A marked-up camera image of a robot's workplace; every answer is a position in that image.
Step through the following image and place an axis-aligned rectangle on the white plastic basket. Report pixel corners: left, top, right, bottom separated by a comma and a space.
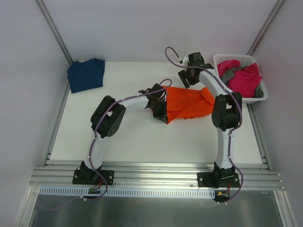
213, 54, 267, 104

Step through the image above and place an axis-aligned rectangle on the corner aluminium post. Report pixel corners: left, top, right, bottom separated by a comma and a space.
35, 0, 72, 65
246, 0, 286, 56

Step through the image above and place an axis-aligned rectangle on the grey t shirt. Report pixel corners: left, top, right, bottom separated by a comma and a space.
219, 65, 264, 98

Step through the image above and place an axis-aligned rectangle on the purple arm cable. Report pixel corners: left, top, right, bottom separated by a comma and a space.
164, 46, 244, 209
37, 79, 173, 211

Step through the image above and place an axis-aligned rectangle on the aluminium front mounting rail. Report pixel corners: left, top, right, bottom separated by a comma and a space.
29, 160, 286, 191

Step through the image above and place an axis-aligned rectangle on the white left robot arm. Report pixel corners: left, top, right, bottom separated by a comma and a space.
80, 83, 169, 183

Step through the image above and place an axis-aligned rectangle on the blue folded t shirt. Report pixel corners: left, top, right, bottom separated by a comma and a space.
67, 58, 105, 93

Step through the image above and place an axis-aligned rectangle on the pink t shirt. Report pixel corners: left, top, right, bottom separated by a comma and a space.
217, 59, 263, 98

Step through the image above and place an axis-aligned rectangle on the white slotted cable duct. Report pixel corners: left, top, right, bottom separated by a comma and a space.
39, 186, 215, 199

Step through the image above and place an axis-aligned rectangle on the left corner aluminium post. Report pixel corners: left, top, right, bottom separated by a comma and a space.
35, 0, 72, 65

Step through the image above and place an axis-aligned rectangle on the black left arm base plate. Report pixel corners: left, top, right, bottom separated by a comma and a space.
72, 169, 115, 185

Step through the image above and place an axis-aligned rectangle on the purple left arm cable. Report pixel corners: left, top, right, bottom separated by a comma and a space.
37, 79, 173, 211

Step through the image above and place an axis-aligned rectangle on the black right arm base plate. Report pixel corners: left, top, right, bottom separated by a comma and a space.
196, 172, 240, 189

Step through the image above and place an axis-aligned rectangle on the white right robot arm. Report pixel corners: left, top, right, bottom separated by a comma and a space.
178, 52, 242, 188

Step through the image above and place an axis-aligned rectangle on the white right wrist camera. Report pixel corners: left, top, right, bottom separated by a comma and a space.
178, 55, 189, 66

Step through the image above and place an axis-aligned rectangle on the right corner aluminium post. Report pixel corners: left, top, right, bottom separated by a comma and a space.
246, 0, 286, 56

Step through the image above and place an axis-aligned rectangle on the orange t shirt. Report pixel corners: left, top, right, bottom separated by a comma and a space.
166, 87, 214, 123

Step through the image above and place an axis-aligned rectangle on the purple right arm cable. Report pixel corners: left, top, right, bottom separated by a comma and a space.
164, 46, 244, 209

